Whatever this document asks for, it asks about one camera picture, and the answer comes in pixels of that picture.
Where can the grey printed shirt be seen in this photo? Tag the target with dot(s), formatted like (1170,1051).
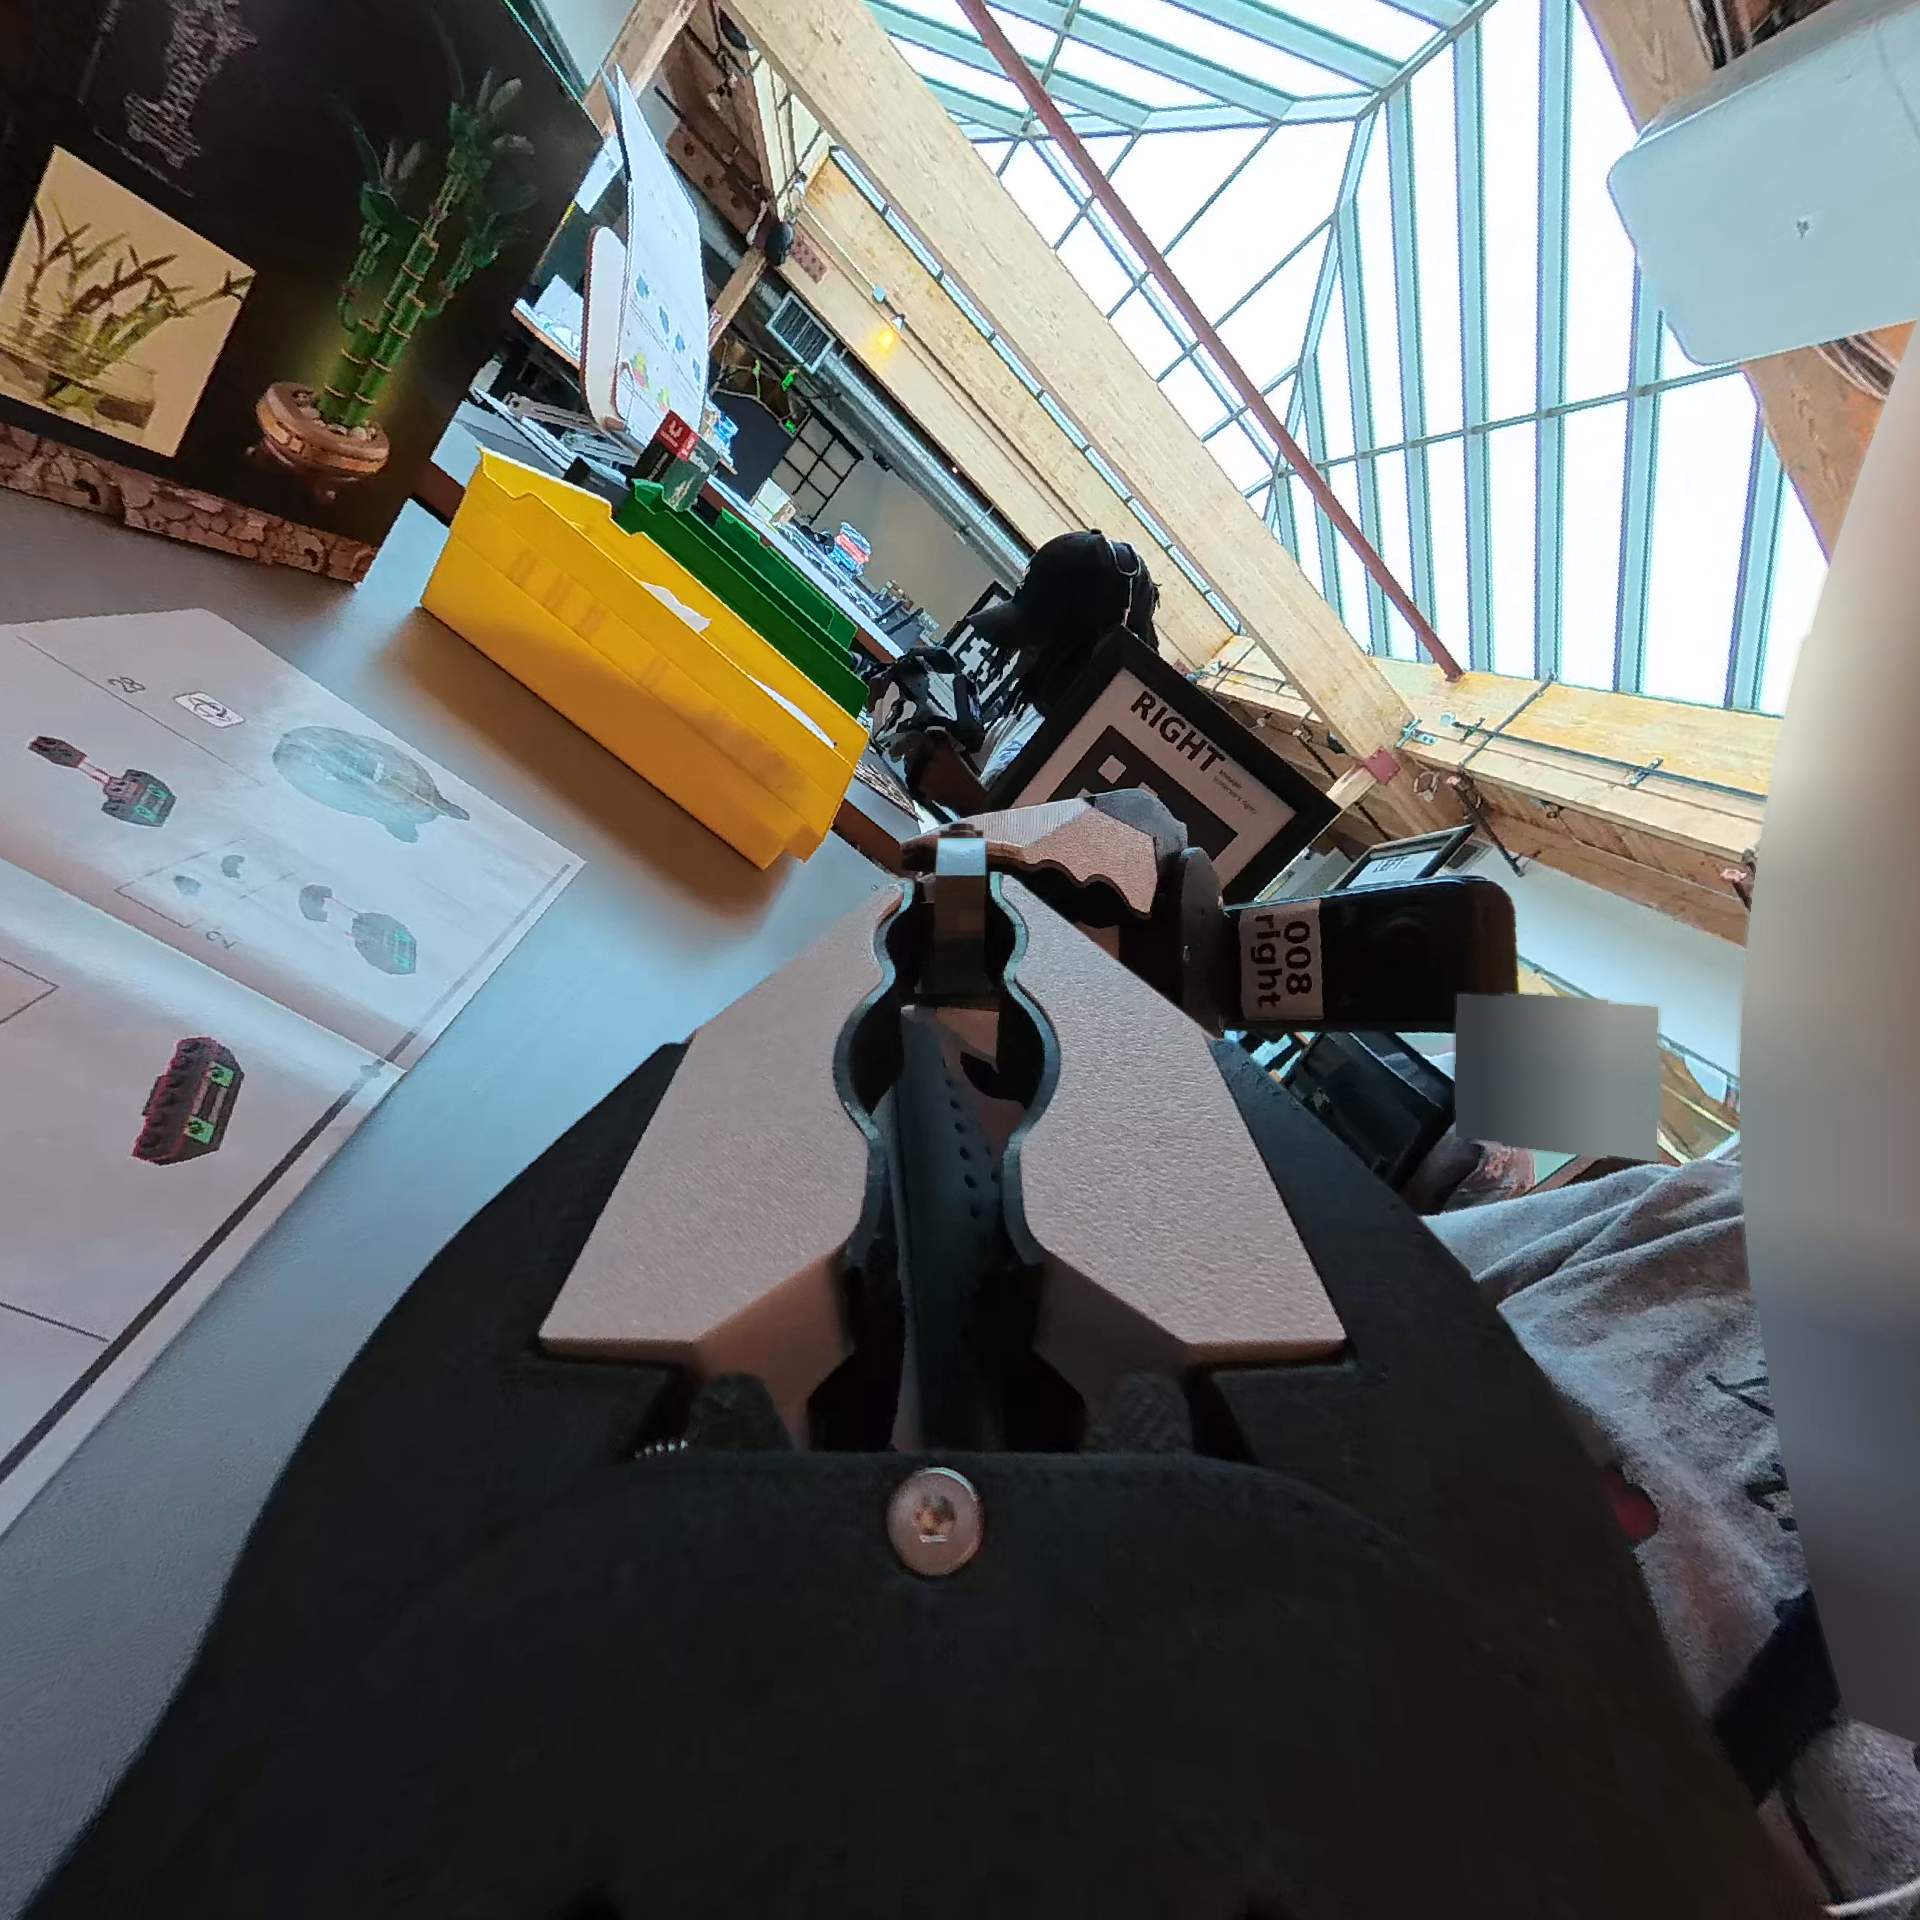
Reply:
(1621,1349)

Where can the white paper sign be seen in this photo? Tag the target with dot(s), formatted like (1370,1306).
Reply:
(661,271)

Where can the white instruction booklet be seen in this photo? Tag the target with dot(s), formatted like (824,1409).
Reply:
(224,931)

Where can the grey desk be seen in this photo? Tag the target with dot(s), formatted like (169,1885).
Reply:
(629,931)

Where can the green plastic bin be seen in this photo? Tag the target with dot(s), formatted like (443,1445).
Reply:
(749,578)

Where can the red ceiling pipe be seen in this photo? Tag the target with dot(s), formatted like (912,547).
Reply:
(1200,327)

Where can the yellow plastic bin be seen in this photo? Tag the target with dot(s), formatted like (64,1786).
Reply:
(629,674)

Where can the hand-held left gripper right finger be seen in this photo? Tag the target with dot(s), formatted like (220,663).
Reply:
(1170,1184)

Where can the dark grey brick piece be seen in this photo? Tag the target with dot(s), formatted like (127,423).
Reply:
(960,915)

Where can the black building set box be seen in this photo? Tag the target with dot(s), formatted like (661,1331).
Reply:
(300,148)

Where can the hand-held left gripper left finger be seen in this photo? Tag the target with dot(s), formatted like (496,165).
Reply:
(705,1184)

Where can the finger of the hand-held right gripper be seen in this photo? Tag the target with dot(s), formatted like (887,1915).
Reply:
(1035,833)
(1147,825)

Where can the white plastic housing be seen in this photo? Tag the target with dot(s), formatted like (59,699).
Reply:
(1770,181)

